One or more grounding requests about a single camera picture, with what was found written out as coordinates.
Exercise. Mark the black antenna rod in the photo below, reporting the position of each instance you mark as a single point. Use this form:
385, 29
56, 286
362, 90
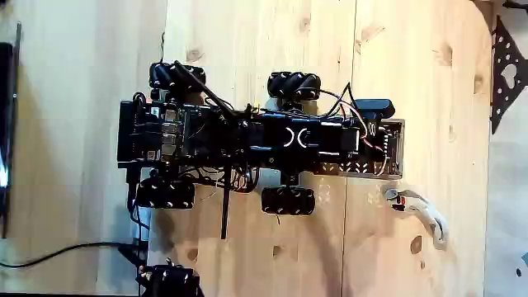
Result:
225, 198
202, 88

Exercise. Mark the black monitor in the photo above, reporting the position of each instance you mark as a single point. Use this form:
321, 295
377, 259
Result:
6, 123

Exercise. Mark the black oval camera box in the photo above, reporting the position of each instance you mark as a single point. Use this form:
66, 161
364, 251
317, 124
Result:
374, 108

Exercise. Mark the black leader arm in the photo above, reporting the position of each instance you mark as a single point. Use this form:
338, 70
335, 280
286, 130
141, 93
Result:
171, 280

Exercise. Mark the perforated metal basket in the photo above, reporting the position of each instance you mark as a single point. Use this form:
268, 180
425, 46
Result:
397, 140

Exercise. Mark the black mecanum wheel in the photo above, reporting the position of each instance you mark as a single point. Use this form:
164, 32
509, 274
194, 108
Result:
293, 85
177, 76
165, 194
288, 200

